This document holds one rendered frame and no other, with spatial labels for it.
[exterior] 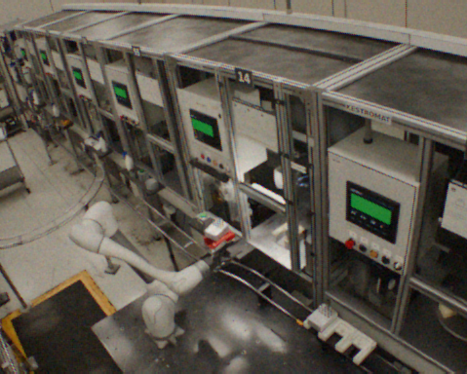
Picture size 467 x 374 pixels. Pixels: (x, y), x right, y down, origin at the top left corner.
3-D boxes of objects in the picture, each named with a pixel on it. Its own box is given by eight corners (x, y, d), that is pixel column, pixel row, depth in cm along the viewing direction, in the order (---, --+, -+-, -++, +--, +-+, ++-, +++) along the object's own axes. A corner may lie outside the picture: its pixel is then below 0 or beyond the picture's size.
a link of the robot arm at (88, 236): (98, 243, 200) (108, 225, 211) (65, 229, 198) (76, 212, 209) (95, 260, 208) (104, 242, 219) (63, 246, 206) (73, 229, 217)
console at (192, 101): (187, 158, 266) (173, 90, 241) (222, 139, 280) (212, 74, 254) (230, 180, 238) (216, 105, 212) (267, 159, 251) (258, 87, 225)
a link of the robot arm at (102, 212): (160, 314, 246) (169, 287, 264) (180, 308, 240) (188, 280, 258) (72, 225, 213) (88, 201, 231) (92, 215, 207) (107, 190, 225)
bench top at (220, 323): (93, 330, 251) (90, 326, 249) (220, 248, 301) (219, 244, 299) (248, 525, 149) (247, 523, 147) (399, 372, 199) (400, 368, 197)
